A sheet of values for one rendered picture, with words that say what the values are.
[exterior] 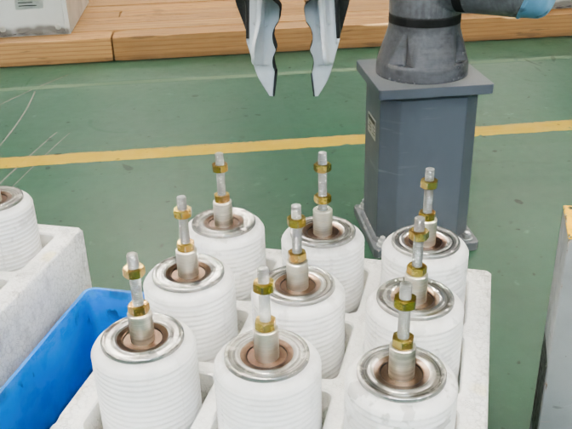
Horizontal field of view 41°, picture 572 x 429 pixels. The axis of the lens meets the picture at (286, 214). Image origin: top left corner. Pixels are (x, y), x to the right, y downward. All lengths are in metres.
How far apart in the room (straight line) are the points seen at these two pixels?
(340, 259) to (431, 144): 0.47
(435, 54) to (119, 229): 0.66
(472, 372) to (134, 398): 0.33
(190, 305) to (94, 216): 0.79
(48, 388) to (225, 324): 0.28
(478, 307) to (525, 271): 0.45
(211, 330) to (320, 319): 0.12
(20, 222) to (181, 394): 0.39
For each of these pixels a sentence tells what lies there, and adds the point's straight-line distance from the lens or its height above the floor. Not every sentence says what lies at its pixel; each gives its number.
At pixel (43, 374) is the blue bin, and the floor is 0.08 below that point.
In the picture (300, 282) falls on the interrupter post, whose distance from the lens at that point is 0.77.
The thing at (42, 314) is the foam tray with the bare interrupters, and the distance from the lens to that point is 1.03.
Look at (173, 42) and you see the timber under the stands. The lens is 2.62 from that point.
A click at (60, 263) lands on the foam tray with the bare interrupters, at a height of 0.16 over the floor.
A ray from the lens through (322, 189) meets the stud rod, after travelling 0.85.
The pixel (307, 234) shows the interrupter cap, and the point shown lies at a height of 0.25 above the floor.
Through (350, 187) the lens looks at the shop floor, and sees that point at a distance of 1.60.
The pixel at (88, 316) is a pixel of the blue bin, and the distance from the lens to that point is 1.07.
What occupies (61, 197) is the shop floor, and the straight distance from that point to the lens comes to 1.65.
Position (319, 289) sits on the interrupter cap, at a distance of 0.77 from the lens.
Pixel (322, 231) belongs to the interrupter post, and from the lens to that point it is 0.87.
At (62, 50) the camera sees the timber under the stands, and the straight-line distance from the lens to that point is 2.65.
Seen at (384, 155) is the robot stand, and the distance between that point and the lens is 1.29.
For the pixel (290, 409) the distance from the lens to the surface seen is 0.67.
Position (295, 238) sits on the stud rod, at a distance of 0.75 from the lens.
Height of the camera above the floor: 0.66
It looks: 27 degrees down
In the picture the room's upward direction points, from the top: 2 degrees counter-clockwise
